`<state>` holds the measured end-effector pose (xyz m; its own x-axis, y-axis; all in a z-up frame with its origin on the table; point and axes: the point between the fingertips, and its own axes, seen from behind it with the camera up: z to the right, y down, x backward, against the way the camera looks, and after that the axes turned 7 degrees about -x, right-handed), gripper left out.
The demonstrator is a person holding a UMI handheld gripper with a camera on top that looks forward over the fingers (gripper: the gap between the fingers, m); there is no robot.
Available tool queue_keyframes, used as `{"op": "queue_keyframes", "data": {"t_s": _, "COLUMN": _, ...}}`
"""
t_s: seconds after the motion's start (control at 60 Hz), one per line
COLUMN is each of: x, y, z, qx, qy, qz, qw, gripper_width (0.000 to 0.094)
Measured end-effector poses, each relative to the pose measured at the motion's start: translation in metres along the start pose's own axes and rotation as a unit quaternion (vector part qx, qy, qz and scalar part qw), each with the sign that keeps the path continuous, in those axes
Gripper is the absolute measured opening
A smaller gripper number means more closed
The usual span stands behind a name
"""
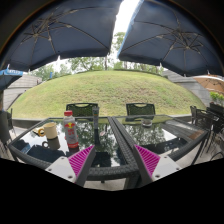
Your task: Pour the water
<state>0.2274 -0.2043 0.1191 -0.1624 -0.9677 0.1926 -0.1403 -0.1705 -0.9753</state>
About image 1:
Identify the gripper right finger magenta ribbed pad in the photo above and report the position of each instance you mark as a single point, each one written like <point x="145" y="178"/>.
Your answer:
<point x="153" y="167"/>

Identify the left navy patio umbrella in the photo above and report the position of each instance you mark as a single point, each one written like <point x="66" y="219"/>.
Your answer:
<point x="63" y="29"/>

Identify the beige umbrella far right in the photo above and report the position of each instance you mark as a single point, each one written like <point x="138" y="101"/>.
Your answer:
<point x="211" y="83"/>

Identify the cream mug, yellow handle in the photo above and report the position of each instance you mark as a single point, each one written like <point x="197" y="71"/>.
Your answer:
<point x="48" y="130"/>

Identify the right navy patio umbrella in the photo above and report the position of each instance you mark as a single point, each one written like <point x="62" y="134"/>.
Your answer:
<point x="161" y="34"/>

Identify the left dark green chair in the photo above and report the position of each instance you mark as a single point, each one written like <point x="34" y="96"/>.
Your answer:
<point x="82" y="109"/>

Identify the small ashtray on table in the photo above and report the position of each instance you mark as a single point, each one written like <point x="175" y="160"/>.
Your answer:
<point x="146" y="123"/>

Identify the right dark green chair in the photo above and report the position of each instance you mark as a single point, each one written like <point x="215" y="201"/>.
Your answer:
<point x="140" y="109"/>

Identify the navy patio umbrella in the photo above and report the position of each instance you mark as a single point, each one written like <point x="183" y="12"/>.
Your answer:
<point x="63" y="29"/>
<point x="161" y="34"/>

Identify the red-capped drink bottle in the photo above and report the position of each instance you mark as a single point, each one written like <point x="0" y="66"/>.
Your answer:
<point x="70" y="129"/>

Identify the dark green chair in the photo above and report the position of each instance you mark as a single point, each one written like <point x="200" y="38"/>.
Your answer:
<point x="140" y="109"/>
<point x="82" y="109"/>

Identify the dark chairs at right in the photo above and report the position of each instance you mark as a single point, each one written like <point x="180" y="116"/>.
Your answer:
<point x="209" y="121"/>

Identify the grey umbrella pole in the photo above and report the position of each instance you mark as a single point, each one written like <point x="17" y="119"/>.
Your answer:
<point x="95" y="111"/>

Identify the blue umbrella far left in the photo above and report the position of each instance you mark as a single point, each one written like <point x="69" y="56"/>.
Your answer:
<point x="8" y="76"/>

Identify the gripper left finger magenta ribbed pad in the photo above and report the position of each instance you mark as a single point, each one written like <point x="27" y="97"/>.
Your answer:
<point x="74" y="168"/>

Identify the right glass-top wicker table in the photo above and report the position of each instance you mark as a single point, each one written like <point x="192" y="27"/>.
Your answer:
<point x="167" y="135"/>

